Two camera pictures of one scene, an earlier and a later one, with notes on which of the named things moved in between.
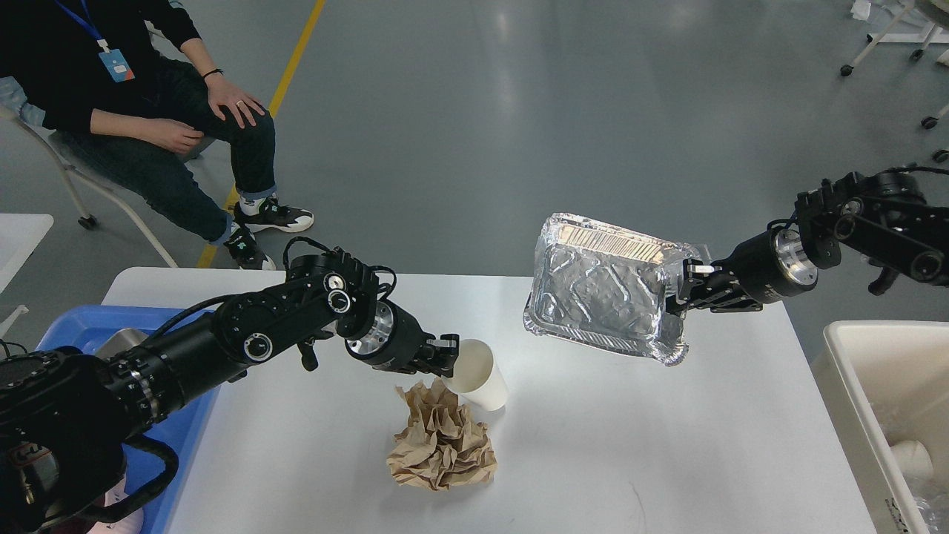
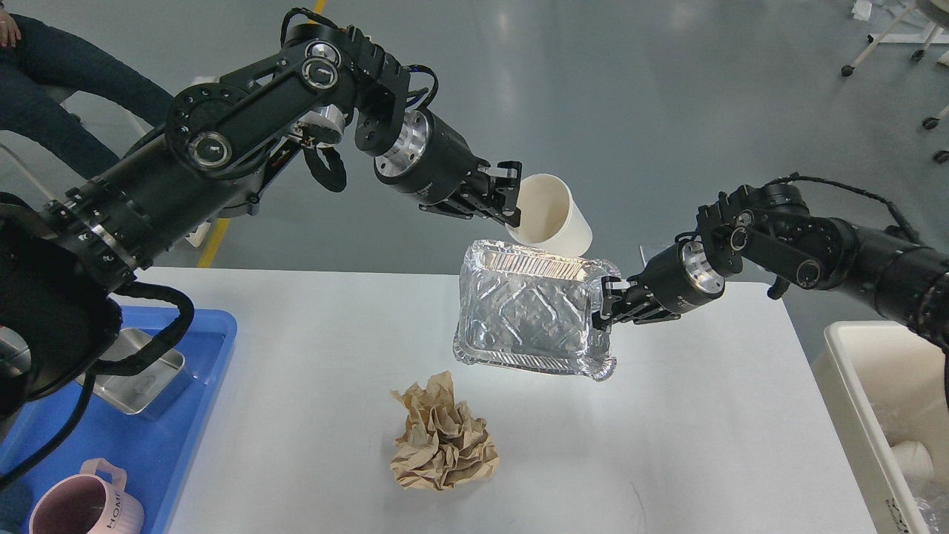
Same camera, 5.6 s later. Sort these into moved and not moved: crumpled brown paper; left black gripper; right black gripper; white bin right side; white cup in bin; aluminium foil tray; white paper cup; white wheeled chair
Moved: right black gripper; aluminium foil tray; white wheeled chair; white paper cup; left black gripper
Not moved: white cup in bin; crumpled brown paper; white bin right side
